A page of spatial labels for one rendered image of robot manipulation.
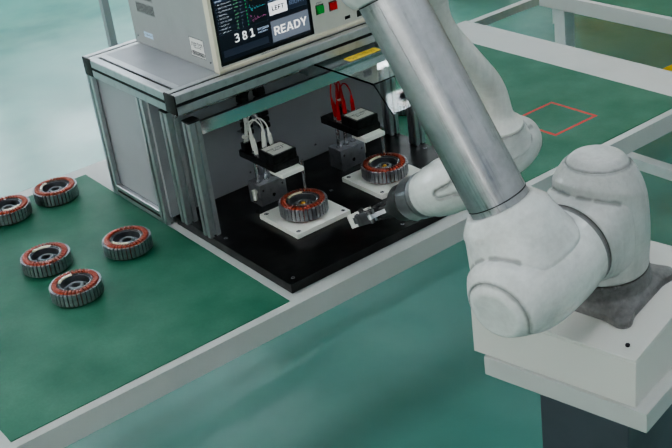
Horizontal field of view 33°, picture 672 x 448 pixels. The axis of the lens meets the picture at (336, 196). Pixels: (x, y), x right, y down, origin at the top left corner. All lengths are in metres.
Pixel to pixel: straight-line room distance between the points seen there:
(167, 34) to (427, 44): 1.07
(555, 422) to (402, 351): 1.31
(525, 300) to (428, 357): 1.68
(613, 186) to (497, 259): 0.24
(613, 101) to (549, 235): 1.37
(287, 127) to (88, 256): 0.58
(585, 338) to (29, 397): 1.02
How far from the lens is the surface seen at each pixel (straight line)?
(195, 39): 2.53
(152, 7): 2.67
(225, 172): 2.71
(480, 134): 1.72
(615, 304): 1.97
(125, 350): 2.24
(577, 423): 2.13
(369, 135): 2.65
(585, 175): 1.85
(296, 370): 3.39
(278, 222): 2.52
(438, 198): 2.04
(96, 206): 2.85
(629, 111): 3.02
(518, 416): 3.13
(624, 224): 1.87
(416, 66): 1.70
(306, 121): 2.81
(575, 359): 1.95
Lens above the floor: 1.94
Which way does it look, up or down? 26 degrees down
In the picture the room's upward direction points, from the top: 8 degrees counter-clockwise
